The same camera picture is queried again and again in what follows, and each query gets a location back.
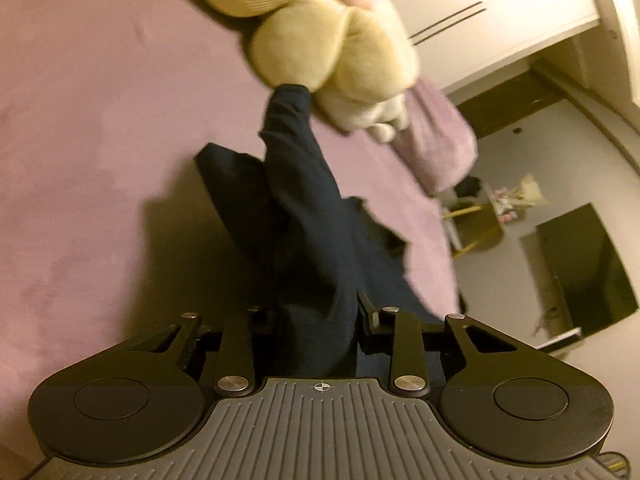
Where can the white wardrobe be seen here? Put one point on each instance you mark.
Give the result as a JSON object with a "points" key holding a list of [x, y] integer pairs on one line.
{"points": [[461, 41]]}

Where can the cream flower bouquet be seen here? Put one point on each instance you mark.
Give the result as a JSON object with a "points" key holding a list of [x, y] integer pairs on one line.
{"points": [[512, 203]]}

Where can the white plush bear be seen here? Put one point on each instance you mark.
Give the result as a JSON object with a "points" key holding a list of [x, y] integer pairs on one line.
{"points": [[381, 120]]}

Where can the purple rolled blanket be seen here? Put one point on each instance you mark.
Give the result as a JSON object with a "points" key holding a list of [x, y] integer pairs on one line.
{"points": [[438, 147]]}

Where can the black wall television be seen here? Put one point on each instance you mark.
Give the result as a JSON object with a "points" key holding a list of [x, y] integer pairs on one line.
{"points": [[588, 274]]}

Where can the purple bed cover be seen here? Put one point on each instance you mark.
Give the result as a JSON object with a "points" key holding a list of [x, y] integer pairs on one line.
{"points": [[106, 227]]}

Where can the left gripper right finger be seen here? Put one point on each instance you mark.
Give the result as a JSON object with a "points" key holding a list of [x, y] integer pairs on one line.
{"points": [[497, 395]]}

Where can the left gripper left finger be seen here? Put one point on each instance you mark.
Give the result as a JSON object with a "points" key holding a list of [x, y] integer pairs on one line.
{"points": [[142, 397]]}

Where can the dark navy jacket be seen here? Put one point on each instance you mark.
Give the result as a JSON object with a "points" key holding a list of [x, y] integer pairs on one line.
{"points": [[310, 251]]}

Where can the yellow legged side table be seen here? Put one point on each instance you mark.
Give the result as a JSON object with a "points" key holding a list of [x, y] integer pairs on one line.
{"points": [[472, 227]]}

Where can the cream yellow plush toy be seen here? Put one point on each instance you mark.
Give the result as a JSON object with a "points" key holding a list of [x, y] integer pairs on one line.
{"points": [[358, 49]]}

